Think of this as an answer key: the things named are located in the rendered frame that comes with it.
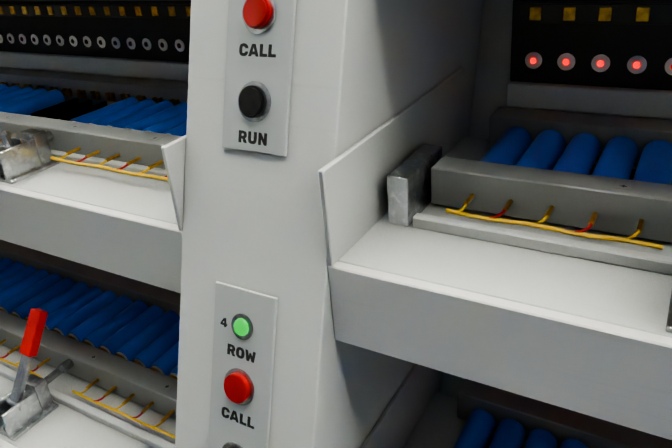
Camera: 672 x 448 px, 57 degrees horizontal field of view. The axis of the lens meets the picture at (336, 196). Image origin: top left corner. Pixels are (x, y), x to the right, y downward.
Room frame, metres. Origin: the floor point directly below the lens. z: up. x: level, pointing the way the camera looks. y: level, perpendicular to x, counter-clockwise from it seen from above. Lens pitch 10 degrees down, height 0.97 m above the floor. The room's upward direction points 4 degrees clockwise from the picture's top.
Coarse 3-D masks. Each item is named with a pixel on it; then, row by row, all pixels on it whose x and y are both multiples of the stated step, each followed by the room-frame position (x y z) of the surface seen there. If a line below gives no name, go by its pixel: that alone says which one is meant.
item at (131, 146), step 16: (0, 112) 0.52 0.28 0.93; (0, 128) 0.50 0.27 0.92; (16, 128) 0.49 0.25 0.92; (48, 128) 0.46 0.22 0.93; (64, 128) 0.46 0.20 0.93; (80, 128) 0.46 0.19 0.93; (96, 128) 0.45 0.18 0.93; (112, 128) 0.45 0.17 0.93; (64, 144) 0.46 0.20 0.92; (80, 144) 0.45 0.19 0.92; (96, 144) 0.44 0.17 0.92; (112, 144) 0.43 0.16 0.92; (128, 144) 0.42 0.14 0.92; (144, 144) 0.42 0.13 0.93; (160, 144) 0.41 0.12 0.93; (64, 160) 0.44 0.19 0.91; (80, 160) 0.43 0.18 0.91; (128, 160) 0.43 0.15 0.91; (144, 160) 0.42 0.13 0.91; (160, 160) 0.41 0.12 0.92; (144, 176) 0.40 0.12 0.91; (160, 176) 0.39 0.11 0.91
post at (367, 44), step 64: (192, 0) 0.34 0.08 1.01; (320, 0) 0.30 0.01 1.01; (384, 0) 0.32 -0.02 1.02; (448, 0) 0.40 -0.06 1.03; (192, 64) 0.33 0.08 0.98; (320, 64) 0.30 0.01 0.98; (384, 64) 0.33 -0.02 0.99; (448, 64) 0.41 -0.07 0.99; (192, 128) 0.33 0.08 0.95; (320, 128) 0.30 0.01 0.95; (192, 192) 0.33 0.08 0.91; (256, 192) 0.31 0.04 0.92; (192, 256) 0.33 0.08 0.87; (256, 256) 0.31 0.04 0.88; (320, 256) 0.29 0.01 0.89; (192, 320) 0.33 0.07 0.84; (320, 320) 0.29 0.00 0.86; (192, 384) 0.33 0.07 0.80; (320, 384) 0.29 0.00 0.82; (384, 384) 0.36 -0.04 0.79
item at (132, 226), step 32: (0, 64) 0.70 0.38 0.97; (32, 64) 0.67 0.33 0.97; (64, 64) 0.65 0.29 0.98; (96, 64) 0.62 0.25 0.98; (128, 64) 0.60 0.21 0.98; (160, 64) 0.58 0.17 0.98; (0, 192) 0.42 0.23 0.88; (32, 192) 0.41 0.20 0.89; (64, 192) 0.40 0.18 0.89; (96, 192) 0.40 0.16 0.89; (128, 192) 0.40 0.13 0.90; (160, 192) 0.39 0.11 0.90; (0, 224) 0.43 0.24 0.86; (32, 224) 0.41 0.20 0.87; (64, 224) 0.39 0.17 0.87; (96, 224) 0.37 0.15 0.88; (128, 224) 0.36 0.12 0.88; (160, 224) 0.35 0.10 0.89; (64, 256) 0.40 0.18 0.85; (96, 256) 0.39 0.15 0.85; (128, 256) 0.37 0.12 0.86; (160, 256) 0.35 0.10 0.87
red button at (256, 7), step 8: (248, 0) 0.31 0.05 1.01; (256, 0) 0.31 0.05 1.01; (264, 0) 0.31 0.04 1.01; (248, 8) 0.31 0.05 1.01; (256, 8) 0.31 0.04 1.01; (264, 8) 0.31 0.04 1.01; (248, 16) 0.31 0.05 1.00; (256, 16) 0.31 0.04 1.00; (264, 16) 0.31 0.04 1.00; (248, 24) 0.31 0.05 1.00; (256, 24) 0.31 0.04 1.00; (264, 24) 0.31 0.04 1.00
